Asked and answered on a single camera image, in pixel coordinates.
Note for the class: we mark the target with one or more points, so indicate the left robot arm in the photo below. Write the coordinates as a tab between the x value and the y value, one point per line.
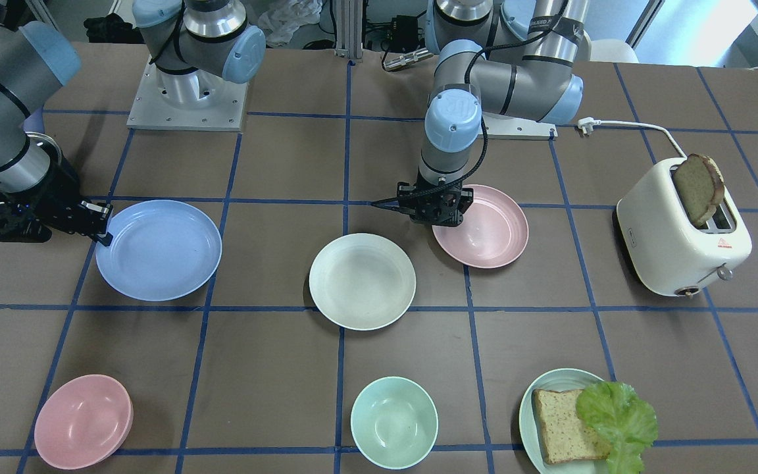
489	61

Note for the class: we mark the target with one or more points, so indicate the pink bowl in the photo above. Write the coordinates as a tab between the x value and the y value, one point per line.
83	422

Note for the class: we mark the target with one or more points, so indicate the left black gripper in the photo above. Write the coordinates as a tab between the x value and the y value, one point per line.
462	203

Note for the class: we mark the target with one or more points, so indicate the green bowl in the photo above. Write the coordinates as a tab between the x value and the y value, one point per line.
394	423

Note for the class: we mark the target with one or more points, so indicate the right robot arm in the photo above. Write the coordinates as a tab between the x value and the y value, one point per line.
182	37

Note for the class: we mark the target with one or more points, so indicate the green plate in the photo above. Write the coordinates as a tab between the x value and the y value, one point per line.
555	380

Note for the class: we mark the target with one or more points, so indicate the bread slice on plate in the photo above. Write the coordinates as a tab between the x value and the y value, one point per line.
565	437

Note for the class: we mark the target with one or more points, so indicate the white toaster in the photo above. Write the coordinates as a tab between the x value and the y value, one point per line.
669	255

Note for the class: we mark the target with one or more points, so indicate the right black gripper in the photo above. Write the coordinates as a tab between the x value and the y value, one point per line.
56	186

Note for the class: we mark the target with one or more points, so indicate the cream white plate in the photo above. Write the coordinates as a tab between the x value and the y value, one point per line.
362	282

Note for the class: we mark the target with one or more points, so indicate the green lettuce leaf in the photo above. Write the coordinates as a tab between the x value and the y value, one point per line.
617	414

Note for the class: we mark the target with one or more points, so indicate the aluminium frame post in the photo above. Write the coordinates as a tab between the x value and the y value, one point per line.
349	16

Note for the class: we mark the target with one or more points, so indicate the pink plate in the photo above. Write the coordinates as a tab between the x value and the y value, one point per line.
493	234

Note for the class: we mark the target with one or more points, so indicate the blue plate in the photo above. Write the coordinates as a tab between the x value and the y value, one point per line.
161	250

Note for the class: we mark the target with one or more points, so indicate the bread slice in toaster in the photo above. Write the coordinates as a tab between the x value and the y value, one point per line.
700	187

